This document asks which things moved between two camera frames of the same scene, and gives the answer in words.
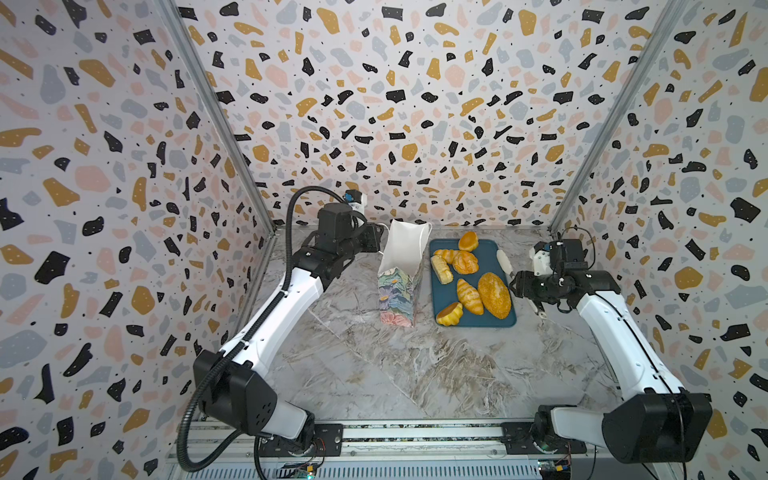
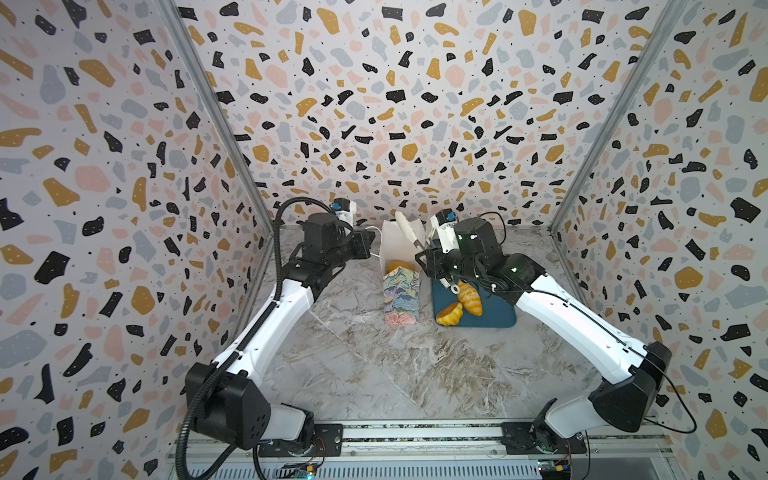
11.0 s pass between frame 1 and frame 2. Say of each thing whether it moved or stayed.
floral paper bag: stayed
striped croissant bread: stayed
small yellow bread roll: stayed
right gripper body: moved
